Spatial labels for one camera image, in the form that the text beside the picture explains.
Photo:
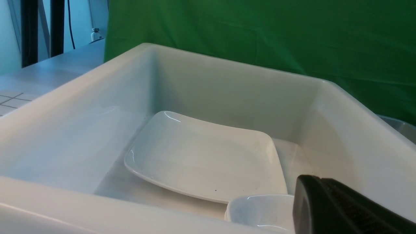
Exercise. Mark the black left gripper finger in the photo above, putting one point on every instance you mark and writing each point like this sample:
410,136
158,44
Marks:
327,206

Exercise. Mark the white bowl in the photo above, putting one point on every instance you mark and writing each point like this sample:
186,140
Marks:
270,212

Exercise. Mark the white square plate in tub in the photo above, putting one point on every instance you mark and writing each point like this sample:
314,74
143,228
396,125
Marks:
205,160

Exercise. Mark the large white plastic tub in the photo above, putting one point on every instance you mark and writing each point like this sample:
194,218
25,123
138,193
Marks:
62,155

